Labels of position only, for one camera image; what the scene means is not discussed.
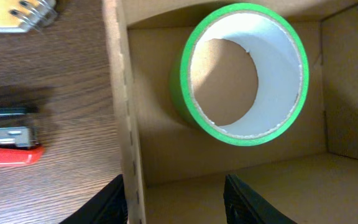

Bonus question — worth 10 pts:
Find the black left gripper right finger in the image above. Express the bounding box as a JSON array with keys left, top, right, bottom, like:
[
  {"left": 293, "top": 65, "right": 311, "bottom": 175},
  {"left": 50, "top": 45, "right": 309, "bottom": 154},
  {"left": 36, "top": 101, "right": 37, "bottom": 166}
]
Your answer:
[{"left": 223, "top": 174, "right": 295, "bottom": 224}]

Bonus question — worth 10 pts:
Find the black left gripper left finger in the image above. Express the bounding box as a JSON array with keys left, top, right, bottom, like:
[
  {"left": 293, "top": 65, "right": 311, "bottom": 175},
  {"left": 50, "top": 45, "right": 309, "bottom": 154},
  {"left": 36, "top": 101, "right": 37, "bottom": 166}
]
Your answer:
[{"left": 60, "top": 174, "right": 128, "bottom": 224}]

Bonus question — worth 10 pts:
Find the cardboard box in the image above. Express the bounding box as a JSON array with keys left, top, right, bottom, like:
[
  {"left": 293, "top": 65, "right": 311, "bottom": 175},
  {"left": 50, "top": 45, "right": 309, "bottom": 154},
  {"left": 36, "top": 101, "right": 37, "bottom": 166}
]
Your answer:
[{"left": 102, "top": 1, "right": 358, "bottom": 223}]

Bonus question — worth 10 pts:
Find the green tape roll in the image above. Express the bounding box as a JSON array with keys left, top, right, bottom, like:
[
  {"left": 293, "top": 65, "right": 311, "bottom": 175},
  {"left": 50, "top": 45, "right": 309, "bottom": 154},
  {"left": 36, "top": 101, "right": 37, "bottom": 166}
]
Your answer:
[{"left": 170, "top": 3, "right": 310, "bottom": 146}]

